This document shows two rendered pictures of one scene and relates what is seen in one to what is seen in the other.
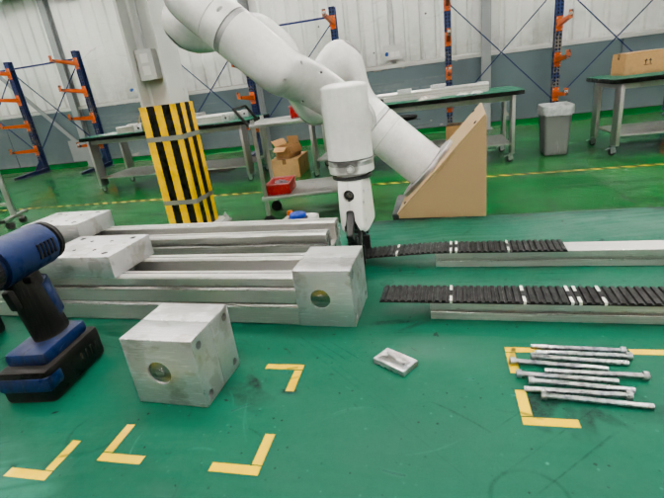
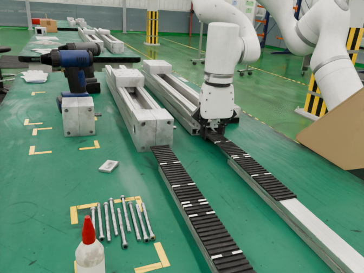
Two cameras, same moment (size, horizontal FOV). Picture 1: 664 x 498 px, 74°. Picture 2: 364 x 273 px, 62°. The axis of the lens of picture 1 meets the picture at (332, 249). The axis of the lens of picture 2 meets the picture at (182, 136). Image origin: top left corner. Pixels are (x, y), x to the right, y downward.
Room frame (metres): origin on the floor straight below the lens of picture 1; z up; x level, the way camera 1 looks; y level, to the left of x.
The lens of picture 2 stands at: (0.22, -0.69, 1.15)
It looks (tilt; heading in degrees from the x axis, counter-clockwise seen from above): 23 degrees down; 53
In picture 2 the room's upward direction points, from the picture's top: 4 degrees clockwise
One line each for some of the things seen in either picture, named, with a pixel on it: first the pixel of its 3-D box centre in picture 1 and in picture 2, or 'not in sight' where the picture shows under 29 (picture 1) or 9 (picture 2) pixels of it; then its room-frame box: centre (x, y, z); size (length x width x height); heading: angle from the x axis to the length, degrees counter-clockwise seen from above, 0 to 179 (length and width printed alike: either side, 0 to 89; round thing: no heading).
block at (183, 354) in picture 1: (189, 346); (82, 116); (0.51, 0.21, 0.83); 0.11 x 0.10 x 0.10; 163
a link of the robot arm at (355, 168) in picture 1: (351, 166); (217, 77); (0.82, -0.06, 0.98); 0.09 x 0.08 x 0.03; 163
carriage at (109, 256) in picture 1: (99, 262); (127, 80); (0.78, 0.43, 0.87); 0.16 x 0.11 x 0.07; 73
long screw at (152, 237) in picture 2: (577, 348); (147, 219); (0.46, -0.29, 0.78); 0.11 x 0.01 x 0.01; 70
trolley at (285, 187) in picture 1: (306, 158); not in sight; (3.94, 0.12, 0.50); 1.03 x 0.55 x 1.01; 87
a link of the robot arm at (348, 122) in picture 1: (347, 121); (222, 47); (0.83, -0.06, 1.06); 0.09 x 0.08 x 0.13; 162
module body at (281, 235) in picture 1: (165, 248); (170, 91); (0.96, 0.38, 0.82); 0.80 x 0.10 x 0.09; 73
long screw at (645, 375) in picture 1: (595, 373); (121, 226); (0.41, -0.28, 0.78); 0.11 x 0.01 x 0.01; 71
